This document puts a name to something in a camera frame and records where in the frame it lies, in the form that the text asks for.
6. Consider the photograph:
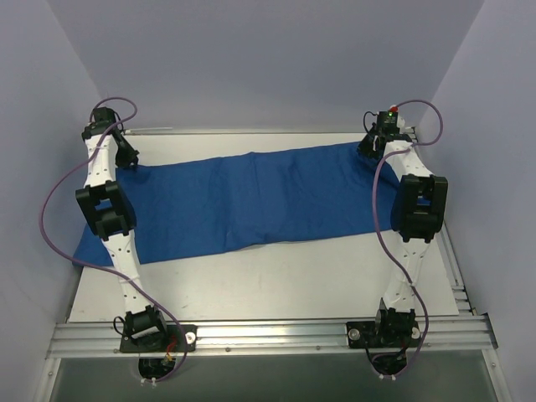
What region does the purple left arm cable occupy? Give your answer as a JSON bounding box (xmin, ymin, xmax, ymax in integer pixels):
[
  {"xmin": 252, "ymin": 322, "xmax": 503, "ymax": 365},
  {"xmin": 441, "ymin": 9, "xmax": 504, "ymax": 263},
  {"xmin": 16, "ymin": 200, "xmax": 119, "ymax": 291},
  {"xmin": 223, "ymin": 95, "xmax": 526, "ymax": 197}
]
[{"xmin": 40, "ymin": 96, "xmax": 189, "ymax": 381}]

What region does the blue surgical cloth wrap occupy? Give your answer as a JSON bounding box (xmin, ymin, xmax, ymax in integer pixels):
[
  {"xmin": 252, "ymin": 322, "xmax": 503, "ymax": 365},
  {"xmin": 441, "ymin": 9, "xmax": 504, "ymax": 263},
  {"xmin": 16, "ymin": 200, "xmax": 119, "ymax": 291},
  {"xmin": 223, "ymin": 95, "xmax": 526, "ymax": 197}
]
[{"xmin": 71, "ymin": 141, "xmax": 403, "ymax": 267}]

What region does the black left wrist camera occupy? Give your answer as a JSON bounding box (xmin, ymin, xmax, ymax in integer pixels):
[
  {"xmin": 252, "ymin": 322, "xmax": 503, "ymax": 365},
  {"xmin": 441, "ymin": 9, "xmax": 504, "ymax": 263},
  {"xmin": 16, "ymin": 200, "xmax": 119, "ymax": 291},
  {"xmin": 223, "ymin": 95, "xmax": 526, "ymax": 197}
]
[{"xmin": 90, "ymin": 106, "xmax": 116, "ymax": 125}]

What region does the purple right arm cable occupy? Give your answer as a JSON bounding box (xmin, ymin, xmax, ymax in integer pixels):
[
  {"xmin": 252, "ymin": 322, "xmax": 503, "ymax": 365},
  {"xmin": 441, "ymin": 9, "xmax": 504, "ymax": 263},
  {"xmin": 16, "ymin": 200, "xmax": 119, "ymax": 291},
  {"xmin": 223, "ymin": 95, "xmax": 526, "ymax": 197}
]
[{"xmin": 371, "ymin": 99, "xmax": 444, "ymax": 376}]

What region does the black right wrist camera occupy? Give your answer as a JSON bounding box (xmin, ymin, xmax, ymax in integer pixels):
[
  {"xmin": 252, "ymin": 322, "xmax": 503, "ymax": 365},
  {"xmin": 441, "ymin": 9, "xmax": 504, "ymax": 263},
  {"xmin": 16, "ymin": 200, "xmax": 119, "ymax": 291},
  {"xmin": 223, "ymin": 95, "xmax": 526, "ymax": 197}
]
[{"xmin": 373, "ymin": 106, "xmax": 401, "ymax": 135}]

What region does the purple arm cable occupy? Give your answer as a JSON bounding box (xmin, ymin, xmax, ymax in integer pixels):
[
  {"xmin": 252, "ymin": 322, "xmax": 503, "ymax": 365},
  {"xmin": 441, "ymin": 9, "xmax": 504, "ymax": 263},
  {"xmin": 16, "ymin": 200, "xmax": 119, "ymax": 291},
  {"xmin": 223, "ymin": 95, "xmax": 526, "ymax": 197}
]
[
  {"xmin": 371, "ymin": 99, "xmax": 444, "ymax": 376},
  {"xmin": 40, "ymin": 96, "xmax": 189, "ymax": 381}
]

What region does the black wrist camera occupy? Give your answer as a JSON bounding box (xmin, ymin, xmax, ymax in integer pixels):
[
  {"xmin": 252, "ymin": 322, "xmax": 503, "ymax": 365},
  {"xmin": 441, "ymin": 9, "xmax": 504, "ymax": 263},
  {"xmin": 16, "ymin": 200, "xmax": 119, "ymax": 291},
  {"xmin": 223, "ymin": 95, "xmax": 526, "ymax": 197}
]
[
  {"xmin": 90, "ymin": 106, "xmax": 116, "ymax": 125},
  {"xmin": 373, "ymin": 106, "xmax": 401, "ymax": 135}
]

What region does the aluminium frame rail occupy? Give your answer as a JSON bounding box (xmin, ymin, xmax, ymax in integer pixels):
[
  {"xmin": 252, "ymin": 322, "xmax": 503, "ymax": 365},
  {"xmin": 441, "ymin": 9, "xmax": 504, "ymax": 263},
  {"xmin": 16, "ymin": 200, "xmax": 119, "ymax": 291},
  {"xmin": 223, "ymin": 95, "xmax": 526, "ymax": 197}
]
[{"xmin": 47, "ymin": 314, "xmax": 498, "ymax": 358}]

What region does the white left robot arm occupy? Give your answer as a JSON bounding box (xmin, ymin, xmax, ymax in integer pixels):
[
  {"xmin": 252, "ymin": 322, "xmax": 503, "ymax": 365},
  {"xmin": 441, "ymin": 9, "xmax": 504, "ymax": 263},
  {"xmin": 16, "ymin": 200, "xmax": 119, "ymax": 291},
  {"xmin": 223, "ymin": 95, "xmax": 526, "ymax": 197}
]
[{"xmin": 75, "ymin": 122, "xmax": 169, "ymax": 351}]

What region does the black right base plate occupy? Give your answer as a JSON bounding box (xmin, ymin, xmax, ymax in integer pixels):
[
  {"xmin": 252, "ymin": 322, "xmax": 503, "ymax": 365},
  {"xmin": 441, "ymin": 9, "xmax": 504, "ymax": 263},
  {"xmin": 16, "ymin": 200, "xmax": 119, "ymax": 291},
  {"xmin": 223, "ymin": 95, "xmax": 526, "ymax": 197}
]
[{"xmin": 345, "ymin": 321, "xmax": 421, "ymax": 349}]

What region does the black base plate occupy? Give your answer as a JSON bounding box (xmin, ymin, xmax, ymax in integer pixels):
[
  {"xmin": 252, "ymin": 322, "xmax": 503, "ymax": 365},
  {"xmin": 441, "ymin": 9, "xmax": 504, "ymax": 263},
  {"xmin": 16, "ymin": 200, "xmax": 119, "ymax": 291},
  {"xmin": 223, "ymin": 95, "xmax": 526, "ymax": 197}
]
[
  {"xmin": 119, "ymin": 324, "xmax": 198, "ymax": 353},
  {"xmin": 345, "ymin": 321, "xmax": 421, "ymax": 349}
]

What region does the aluminium back rail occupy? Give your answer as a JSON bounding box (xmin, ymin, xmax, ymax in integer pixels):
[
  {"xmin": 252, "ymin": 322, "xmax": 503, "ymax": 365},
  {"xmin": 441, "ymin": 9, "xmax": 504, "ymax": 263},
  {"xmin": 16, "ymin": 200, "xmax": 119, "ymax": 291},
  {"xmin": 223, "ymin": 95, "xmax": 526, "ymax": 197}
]
[{"xmin": 126, "ymin": 127, "xmax": 364, "ymax": 136}]

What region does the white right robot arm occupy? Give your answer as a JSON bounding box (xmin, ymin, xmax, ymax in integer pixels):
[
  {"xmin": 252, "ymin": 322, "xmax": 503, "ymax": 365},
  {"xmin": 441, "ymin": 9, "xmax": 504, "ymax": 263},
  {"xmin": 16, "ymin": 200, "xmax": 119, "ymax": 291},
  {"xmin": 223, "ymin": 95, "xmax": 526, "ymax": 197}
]
[{"xmin": 358, "ymin": 133, "xmax": 448, "ymax": 346}]

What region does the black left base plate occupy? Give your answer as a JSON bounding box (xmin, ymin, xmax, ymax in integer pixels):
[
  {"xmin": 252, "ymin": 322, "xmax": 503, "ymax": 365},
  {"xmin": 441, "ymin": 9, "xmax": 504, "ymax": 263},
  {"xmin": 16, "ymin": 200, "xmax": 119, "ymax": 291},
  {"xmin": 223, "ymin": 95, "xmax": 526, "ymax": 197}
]
[{"xmin": 119, "ymin": 324, "xmax": 198, "ymax": 353}]

